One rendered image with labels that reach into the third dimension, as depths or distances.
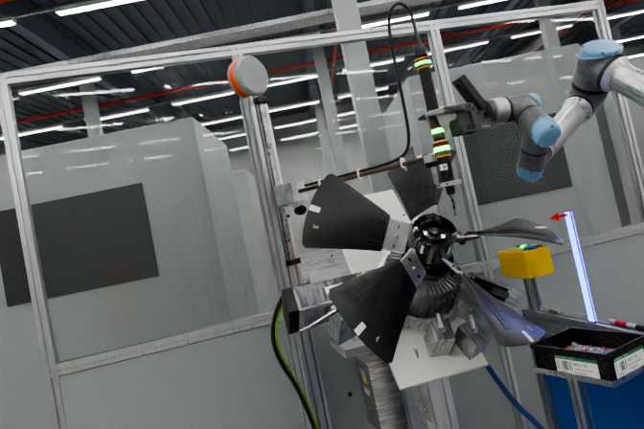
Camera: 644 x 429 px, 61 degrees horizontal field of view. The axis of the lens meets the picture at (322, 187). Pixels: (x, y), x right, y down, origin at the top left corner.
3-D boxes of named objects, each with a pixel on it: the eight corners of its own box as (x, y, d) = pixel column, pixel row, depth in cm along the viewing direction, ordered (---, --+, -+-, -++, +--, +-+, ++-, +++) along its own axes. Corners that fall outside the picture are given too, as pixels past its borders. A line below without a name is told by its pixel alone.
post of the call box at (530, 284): (529, 310, 187) (521, 275, 187) (537, 308, 187) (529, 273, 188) (535, 311, 184) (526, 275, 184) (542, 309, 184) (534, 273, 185)
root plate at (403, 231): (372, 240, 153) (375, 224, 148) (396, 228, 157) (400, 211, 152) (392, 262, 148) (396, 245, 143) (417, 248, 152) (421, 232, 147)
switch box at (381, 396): (367, 420, 181) (354, 355, 182) (392, 413, 183) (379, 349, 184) (381, 437, 166) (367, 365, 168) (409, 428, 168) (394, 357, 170)
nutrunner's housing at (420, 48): (442, 196, 151) (407, 37, 153) (448, 194, 154) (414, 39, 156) (454, 193, 148) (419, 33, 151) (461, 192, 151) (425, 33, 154)
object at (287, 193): (275, 209, 194) (270, 185, 194) (288, 206, 199) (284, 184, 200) (295, 204, 187) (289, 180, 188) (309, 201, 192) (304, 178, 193)
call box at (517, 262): (503, 280, 193) (496, 251, 193) (528, 274, 195) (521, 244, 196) (530, 283, 177) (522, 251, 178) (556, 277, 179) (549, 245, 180)
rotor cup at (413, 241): (390, 252, 153) (396, 221, 144) (427, 231, 159) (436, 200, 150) (425, 288, 145) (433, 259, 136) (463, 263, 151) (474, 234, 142)
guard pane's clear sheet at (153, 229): (57, 363, 191) (9, 85, 196) (644, 221, 249) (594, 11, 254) (57, 363, 190) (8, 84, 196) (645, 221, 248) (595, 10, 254)
